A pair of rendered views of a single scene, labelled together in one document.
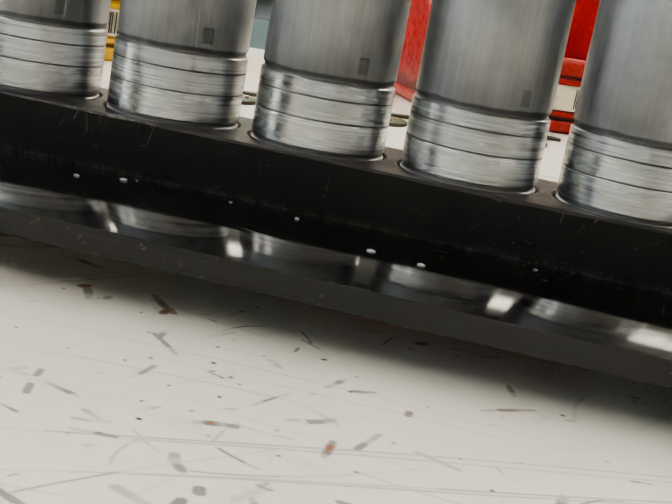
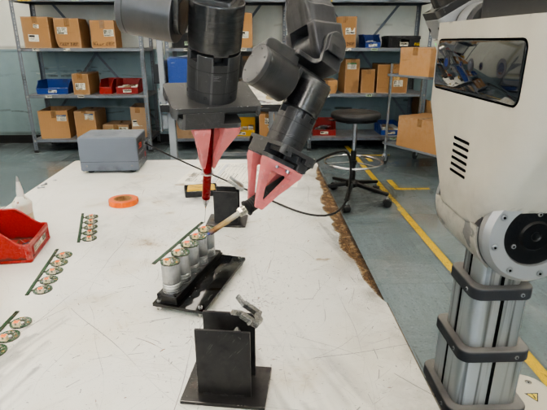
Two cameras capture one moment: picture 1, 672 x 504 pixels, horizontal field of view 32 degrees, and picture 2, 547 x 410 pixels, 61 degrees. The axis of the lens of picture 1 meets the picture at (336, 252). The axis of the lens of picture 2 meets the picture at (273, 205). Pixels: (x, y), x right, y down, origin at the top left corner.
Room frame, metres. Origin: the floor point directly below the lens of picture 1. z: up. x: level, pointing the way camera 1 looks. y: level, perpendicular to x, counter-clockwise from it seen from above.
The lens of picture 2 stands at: (0.03, 0.58, 1.08)
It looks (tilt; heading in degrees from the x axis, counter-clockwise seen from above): 20 degrees down; 276
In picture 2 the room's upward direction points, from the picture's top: straight up
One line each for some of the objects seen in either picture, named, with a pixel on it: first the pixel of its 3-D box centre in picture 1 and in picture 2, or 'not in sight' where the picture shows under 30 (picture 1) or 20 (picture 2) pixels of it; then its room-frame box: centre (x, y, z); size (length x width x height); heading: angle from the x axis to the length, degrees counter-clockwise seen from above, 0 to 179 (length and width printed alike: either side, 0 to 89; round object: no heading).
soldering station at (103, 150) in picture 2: not in sight; (114, 150); (0.60, -0.60, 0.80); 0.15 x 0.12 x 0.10; 10
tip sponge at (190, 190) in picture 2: not in sight; (201, 189); (0.31, -0.40, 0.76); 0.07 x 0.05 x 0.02; 20
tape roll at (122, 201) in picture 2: not in sight; (123, 201); (0.45, -0.31, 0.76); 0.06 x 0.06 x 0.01
